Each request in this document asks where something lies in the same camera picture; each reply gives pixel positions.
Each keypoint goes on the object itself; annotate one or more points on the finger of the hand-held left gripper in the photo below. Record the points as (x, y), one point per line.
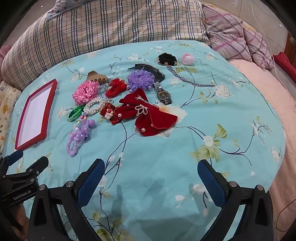
(15, 157)
(38, 165)

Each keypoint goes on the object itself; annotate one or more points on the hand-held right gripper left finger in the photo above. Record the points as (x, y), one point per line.
(90, 184)

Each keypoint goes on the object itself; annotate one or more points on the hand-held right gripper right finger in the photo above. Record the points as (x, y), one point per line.
(211, 184)

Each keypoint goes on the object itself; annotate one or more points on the red rimmed white tray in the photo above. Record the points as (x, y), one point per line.
(34, 115)

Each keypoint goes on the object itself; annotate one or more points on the purple ruffled scrunchie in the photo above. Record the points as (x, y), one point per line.
(82, 135)

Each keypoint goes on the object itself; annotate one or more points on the large red velvet bow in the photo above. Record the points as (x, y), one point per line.
(159, 120)

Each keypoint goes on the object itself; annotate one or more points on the pink flower hair clip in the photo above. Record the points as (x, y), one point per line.
(85, 92)

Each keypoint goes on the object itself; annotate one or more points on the silver rhinestone hair clip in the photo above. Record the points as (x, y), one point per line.
(141, 109)

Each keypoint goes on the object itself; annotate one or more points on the beige hair claw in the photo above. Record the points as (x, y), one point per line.
(98, 77)

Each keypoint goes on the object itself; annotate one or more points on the purple flower hair clip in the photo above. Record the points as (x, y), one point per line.
(140, 78)

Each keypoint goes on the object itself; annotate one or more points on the black hair comb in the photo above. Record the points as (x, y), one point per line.
(157, 73)

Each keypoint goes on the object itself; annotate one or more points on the cartoon animal print pillow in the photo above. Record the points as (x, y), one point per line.
(8, 109)

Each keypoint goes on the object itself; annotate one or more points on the teal floral blanket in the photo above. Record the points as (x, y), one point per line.
(173, 150)

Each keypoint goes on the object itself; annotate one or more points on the small red sequin bow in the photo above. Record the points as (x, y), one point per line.
(109, 113)

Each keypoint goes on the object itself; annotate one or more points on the teal crystal hair clip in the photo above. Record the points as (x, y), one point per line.
(103, 88)

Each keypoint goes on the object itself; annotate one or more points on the silver wristwatch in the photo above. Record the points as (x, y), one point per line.
(163, 95)

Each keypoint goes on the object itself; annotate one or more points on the pink fleece blanket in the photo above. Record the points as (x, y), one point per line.
(272, 97)

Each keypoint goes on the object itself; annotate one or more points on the red cloth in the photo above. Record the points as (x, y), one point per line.
(285, 62)

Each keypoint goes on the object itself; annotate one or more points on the pink plaid pillow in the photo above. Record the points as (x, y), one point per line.
(229, 37)

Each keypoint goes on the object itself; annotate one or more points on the plaid grey pillow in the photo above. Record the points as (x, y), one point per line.
(104, 25)

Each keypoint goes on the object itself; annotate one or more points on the blue floral pillow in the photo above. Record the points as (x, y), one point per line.
(62, 9)

